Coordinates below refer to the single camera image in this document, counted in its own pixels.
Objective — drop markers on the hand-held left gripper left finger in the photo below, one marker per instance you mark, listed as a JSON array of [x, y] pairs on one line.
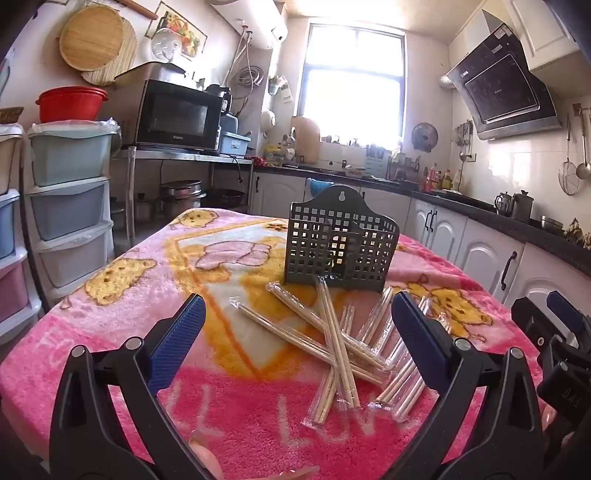
[[178, 337]]

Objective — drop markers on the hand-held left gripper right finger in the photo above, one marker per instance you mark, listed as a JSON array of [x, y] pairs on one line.
[[418, 341]]

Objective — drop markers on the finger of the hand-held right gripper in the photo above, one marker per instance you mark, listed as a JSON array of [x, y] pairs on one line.
[[563, 310], [531, 321]]

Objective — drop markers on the bundle of chopsticks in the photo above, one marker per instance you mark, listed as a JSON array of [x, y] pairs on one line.
[[341, 341]]

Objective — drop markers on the grey-green plastic chopstick holder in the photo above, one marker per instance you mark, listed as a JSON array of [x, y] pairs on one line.
[[314, 240]]

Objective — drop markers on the hanging metal kitchen utensils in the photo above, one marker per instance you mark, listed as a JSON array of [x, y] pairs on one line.
[[463, 136]]

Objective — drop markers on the person's right hand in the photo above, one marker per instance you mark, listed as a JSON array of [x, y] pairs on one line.
[[548, 417]]

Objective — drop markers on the person's left hand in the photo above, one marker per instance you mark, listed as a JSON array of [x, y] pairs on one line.
[[203, 454]]

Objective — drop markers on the garlic bulbs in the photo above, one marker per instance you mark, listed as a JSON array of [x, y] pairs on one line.
[[577, 233]]

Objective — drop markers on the black kitchen countertop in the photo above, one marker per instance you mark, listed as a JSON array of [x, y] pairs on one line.
[[535, 230]]

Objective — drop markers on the white base cabinets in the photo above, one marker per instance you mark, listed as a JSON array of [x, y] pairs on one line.
[[485, 249]]

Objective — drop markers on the steel bowl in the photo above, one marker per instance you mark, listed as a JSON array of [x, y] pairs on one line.
[[551, 224]]

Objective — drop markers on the pink printed bear blanket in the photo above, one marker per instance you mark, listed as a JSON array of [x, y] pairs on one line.
[[240, 415]]

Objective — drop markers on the grey metal kettle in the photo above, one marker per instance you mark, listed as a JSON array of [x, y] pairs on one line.
[[521, 207]]

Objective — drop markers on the glass french press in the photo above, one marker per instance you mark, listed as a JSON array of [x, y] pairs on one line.
[[503, 203]]

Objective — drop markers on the small steel pot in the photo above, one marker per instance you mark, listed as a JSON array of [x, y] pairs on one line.
[[145, 210]]

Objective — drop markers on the stacked steel pots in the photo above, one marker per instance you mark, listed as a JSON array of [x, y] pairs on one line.
[[182, 198]]

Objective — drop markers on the black cooktop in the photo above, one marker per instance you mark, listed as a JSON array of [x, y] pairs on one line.
[[461, 197]]

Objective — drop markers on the black wok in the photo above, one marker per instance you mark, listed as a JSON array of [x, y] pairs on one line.
[[228, 198]]

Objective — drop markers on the row of condiment bottles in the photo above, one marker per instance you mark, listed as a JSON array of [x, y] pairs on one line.
[[438, 180]]

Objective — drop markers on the pastel plastic drawer tower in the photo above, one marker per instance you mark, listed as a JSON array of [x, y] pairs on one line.
[[9, 277], [69, 207]]

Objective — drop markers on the steel shelf rack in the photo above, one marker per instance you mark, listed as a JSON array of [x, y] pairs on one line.
[[184, 157]]

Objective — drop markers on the patterned ceramic bowl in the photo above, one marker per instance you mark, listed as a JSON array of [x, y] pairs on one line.
[[354, 172]]

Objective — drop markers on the light green knife block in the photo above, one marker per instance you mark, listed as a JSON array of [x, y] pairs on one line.
[[376, 164]]

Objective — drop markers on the blue hanging bin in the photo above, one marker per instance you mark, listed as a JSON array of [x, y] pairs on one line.
[[318, 188]]

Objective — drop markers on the blue plastic crate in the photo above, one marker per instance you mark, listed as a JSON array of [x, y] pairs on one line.
[[233, 144]]

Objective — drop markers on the yellow packet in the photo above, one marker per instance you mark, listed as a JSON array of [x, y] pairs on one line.
[[272, 154]]

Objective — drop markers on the blue-grey plastic container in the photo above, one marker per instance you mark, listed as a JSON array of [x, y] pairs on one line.
[[230, 123]]

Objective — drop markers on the black microwave oven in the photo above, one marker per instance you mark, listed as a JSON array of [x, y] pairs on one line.
[[175, 115]]

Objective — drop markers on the black range hood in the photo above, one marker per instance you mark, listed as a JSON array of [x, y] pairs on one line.
[[503, 87]]

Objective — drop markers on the beige cutting board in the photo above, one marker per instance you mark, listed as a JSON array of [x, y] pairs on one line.
[[305, 138]]

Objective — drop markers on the white round hanging dish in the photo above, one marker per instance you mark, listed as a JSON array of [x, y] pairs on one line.
[[268, 121]]

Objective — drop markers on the red plastic basin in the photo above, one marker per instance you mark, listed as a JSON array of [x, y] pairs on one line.
[[69, 104]]

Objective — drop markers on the kitchen window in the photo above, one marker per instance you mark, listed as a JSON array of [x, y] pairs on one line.
[[351, 92]]

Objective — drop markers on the grey metal container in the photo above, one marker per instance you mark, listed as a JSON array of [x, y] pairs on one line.
[[147, 74]]

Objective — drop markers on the round woven straw mat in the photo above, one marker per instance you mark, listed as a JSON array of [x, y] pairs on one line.
[[124, 64]]

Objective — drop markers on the wicker basket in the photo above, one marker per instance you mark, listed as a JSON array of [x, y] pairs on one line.
[[10, 115]]

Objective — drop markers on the white upper cabinet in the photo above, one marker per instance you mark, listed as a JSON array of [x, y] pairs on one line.
[[545, 27]]

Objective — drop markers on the glass pot lid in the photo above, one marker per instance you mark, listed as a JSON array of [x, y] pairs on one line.
[[167, 45]]

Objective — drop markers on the white water heater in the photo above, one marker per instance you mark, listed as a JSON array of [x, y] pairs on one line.
[[258, 23]]

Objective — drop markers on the wooden rolling pin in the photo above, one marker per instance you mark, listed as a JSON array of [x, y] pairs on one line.
[[138, 9]]

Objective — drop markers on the wall hook plate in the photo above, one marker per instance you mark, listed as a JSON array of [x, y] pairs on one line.
[[579, 110]]

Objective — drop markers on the small round wall fan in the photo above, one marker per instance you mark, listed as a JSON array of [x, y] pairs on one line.
[[425, 137]]

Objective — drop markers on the silver vent duct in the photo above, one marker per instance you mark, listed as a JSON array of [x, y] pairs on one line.
[[445, 82]]

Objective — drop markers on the fruit wall poster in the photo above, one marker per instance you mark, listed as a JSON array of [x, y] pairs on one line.
[[194, 41]]

